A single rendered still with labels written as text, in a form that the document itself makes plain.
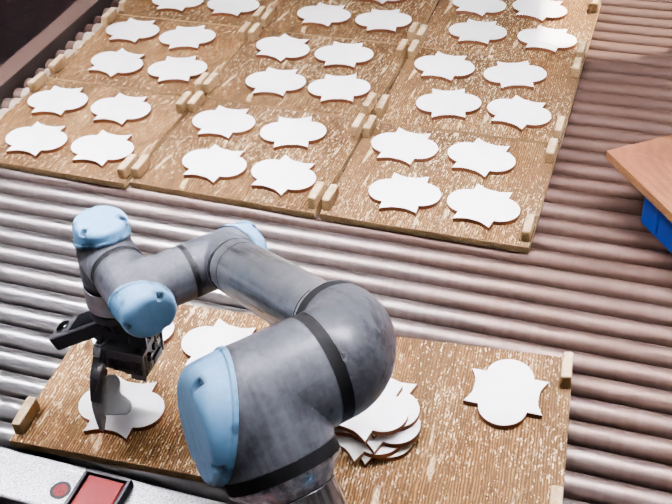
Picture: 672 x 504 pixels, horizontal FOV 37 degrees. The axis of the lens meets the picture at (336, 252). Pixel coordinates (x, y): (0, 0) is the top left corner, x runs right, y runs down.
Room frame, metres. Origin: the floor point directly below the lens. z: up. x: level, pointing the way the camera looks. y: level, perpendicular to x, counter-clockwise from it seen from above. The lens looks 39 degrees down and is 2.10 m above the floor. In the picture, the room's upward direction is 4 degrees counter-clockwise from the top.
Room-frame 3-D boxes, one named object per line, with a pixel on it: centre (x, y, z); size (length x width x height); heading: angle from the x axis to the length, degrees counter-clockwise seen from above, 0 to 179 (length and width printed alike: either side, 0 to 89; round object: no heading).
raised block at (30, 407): (1.06, 0.50, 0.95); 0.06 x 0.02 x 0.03; 163
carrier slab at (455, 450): (1.01, -0.13, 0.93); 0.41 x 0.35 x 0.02; 74
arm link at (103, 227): (1.06, 0.31, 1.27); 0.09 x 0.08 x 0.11; 29
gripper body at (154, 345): (1.06, 0.32, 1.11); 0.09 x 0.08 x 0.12; 73
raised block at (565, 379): (1.09, -0.35, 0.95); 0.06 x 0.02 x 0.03; 164
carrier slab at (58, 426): (1.13, 0.27, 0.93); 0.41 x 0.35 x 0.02; 73
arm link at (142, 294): (0.98, 0.25, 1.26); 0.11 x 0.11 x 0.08; 29
